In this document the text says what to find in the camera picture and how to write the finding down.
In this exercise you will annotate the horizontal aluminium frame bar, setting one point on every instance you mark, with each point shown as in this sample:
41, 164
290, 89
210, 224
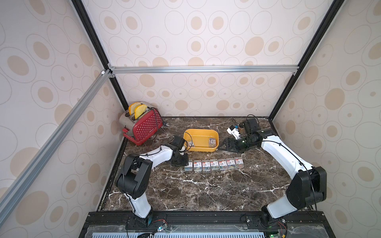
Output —
203, 69

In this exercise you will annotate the yellow toast slice right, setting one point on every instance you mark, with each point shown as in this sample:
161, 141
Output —
139, 110

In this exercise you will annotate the red polka dot toaster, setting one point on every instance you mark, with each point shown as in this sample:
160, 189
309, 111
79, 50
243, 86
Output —
140, 130

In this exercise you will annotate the yellow toast slice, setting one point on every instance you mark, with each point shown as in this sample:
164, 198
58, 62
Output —
139, 110
132, 107

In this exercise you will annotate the diagonal aluminium frame bar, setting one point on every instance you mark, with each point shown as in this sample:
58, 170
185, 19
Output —
34, 168

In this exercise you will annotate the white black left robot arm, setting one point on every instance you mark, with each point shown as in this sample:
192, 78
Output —
136, 171

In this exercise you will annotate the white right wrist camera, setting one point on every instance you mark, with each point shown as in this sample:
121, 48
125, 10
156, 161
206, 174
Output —
246, 127

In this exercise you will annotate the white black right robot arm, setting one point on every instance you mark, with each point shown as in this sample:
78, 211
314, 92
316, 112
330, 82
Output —
308, 183

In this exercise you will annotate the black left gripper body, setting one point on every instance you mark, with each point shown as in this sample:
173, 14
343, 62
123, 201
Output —
181, 160

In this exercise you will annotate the yellow plastic storage tray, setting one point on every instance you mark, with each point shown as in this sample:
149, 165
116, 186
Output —
200, 138

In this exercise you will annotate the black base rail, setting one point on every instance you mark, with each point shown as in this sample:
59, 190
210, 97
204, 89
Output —
184, 224

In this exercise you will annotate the clear paper clip box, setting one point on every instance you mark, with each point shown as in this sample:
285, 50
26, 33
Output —
214, 165
197, 166
206, 166
231, 163
189, 166
212, 142
239, 162
222, 164

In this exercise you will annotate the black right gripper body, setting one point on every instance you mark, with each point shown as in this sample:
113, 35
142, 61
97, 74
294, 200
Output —
235, 145

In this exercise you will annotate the yellow toast slice left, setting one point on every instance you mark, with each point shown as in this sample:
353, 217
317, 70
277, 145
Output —
132, 107

